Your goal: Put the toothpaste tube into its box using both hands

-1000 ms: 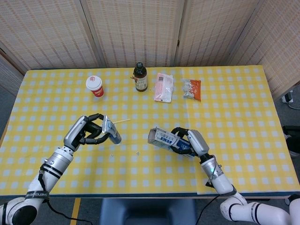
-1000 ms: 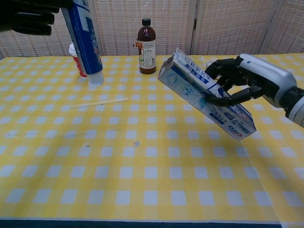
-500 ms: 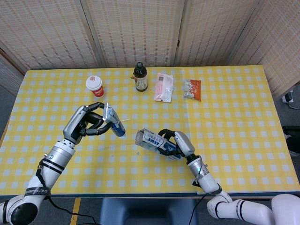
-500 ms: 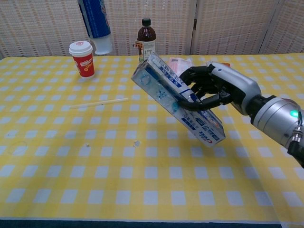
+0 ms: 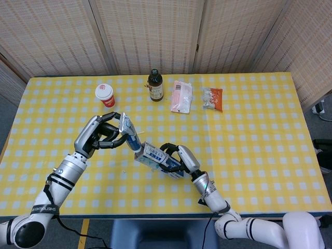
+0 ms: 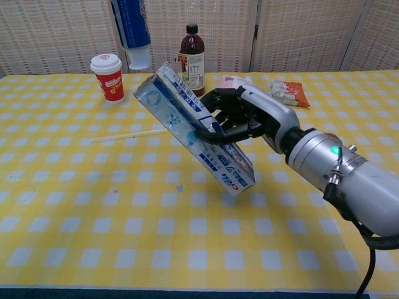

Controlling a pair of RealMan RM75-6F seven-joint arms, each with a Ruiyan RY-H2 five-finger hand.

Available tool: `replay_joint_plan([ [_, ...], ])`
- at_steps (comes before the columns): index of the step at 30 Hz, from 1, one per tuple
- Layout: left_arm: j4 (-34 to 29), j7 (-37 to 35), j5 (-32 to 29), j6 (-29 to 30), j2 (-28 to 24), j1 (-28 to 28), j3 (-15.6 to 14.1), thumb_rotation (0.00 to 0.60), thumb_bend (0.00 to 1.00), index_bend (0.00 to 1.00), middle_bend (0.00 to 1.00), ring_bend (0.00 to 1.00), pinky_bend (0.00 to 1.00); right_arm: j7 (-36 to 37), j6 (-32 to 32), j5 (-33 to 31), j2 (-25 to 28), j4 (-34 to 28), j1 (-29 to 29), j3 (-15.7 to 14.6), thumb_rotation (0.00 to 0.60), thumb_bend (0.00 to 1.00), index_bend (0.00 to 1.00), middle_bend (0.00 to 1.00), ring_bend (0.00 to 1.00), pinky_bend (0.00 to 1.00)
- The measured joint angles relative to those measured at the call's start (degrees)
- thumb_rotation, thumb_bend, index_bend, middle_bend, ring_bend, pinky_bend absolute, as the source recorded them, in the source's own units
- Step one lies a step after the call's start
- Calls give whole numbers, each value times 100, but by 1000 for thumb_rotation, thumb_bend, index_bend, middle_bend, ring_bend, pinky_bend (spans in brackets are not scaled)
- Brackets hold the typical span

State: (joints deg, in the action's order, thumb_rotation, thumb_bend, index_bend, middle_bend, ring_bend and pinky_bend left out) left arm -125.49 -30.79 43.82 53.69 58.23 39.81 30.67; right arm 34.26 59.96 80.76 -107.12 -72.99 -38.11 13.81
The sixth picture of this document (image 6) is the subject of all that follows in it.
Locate red paper cup white lid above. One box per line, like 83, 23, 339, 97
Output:
90, 54, 125, 103

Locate brown bottle with black cap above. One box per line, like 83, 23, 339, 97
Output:
175, 24, 206, 97

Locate yellow white checked tablecloth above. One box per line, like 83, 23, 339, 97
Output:
0, 70, 399, 292

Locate blue white toothpaste paper box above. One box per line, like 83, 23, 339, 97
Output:
133, 61, 256, 196

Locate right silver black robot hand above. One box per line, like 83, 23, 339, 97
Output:
193, 84, 300, 155

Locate black cable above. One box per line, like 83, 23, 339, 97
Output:
323, 183, 399, 299

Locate woven folding screen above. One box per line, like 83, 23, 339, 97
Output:
0, 0, 399, 75

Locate orange and white snack packet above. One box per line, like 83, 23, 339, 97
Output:
269, 78, 311, 108

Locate pink and clear plastic packet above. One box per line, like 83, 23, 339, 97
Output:
220, 74, 254, 90

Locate blue and white toothpaste tube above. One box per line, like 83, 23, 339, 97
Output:
110, 0, 152, 71

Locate thin white straw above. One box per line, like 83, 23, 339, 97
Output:
92, 128, 168, 145

